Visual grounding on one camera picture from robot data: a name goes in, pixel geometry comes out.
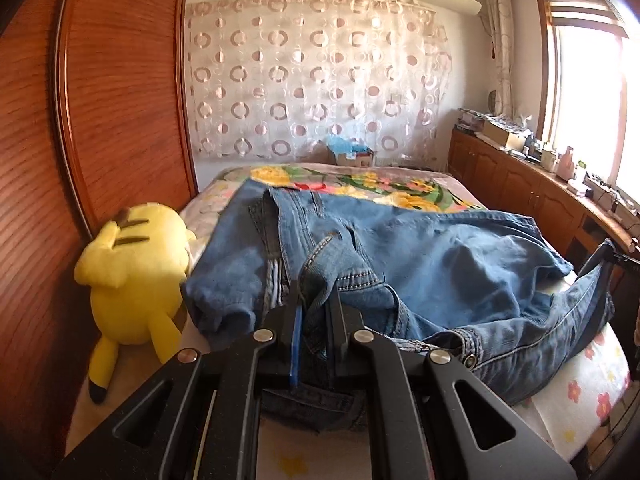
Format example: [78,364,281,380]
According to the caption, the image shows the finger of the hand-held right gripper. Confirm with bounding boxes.
[597,237,640,267]

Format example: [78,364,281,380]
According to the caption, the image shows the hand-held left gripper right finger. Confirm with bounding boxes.
[326,291,578,480]

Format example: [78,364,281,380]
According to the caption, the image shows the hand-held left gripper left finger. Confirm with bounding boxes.
[50,279,304,480]

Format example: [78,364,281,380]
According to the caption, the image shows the blue denim pants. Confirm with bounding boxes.
[180,180,617,433]

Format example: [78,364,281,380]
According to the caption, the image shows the wooden low cabinet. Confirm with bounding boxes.
[447,127,640,281]

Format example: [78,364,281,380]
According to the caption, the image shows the white flower print bed sheet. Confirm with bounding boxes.
[65,180,633,480]

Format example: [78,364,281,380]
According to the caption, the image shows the wooden framed window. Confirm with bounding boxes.
[534,0,640,198]

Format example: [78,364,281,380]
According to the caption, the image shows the floral blanket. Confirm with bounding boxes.
[200,162,490,212]

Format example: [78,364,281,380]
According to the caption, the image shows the open cardboard box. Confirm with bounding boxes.
[481,117,532,152]

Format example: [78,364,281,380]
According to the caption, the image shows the yellow plush toy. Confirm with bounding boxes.
[74,202,197,406]

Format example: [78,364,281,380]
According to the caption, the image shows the cardboard box with blue bag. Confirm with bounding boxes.
[327,135,376,167]

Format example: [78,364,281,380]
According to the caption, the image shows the pale window curtain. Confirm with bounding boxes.
[482,0,517,121]

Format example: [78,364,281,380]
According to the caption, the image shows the sheer curtain with circle print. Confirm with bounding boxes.
[185,0,453,168]

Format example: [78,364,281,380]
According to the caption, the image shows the wooden headboard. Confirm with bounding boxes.
[0,0,201,461]

